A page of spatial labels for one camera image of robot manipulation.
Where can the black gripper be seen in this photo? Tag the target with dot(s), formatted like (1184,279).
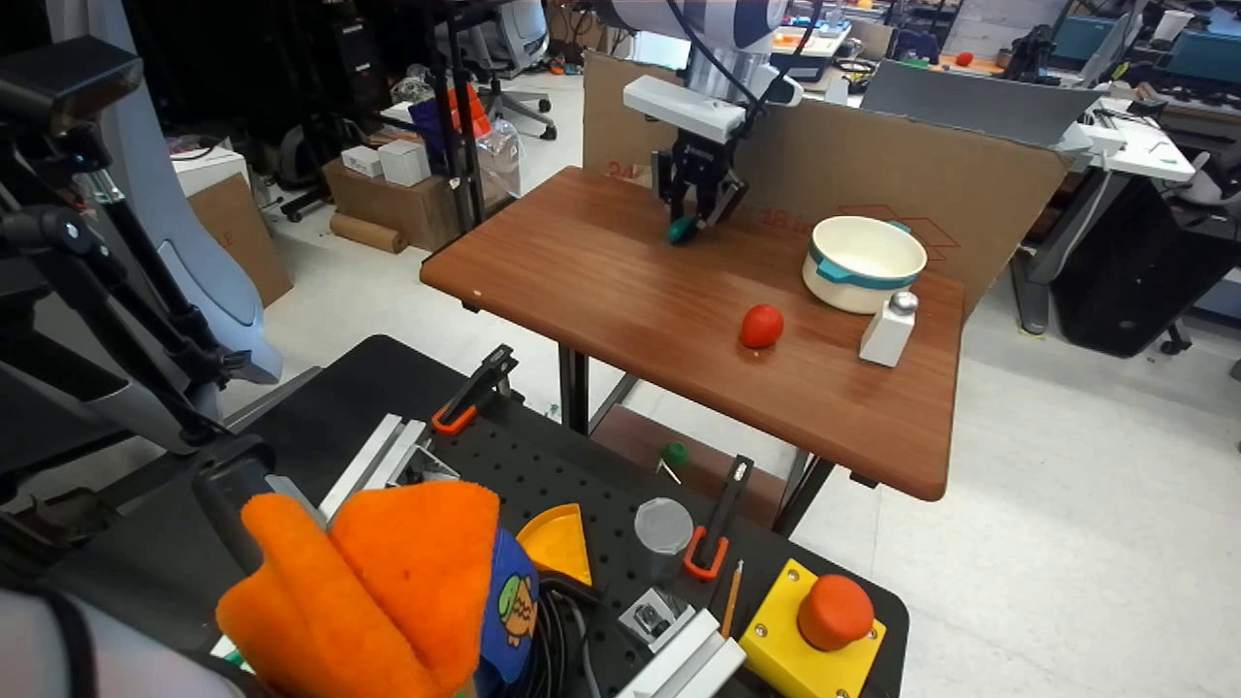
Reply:
(698,164)

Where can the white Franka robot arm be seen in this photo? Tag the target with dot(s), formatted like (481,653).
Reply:
(718,31)

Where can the red round toy fruit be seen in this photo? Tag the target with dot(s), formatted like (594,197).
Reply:
(763,329)

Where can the brown cardboard backdrop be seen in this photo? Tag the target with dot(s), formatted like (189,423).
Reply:
(855,157)

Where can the white bowl with teal band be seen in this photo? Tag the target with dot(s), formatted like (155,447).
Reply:
(864,273)

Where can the black table leg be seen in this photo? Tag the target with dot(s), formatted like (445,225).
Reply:
(802,493)
(577,389)

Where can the small white bottle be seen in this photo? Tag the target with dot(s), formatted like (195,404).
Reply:
(887,334)

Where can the black office chair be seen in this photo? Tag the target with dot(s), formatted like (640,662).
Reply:
(510,52)

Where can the open cardboard box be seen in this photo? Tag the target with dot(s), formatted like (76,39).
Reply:
(401,208)

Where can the grey partition panel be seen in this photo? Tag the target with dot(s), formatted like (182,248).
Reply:
(972,101)

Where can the grey round disc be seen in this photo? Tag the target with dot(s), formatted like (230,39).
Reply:
(665,524)

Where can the yellow orange wedge piece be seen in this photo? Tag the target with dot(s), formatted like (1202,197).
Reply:
(559,539)

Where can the black perforated base board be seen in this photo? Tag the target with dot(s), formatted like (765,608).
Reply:
(362,389)

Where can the wooden pencil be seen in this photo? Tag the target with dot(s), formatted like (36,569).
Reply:
(733,597)

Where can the small printed marker card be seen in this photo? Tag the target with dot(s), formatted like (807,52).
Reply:
(652,617)

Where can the yellow emergency stop box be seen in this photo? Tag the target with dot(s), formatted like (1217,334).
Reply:
(782,647)

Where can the white office desk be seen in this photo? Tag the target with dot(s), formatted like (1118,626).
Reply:
(1138,141)

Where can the brown cardboard box with lid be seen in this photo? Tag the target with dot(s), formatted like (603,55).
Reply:
(238,225)

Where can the orange plush toy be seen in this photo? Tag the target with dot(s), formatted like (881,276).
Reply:
(389,569)

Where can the light blue grey cover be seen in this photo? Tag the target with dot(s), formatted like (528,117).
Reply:
(167,208)

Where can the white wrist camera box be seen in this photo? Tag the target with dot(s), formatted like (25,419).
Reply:
(683,106)

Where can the aluminium extrusion rail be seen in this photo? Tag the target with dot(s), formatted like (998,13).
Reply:
(374,468)
(683,662)

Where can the black camera tripod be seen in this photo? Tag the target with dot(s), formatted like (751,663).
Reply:
(78,298)

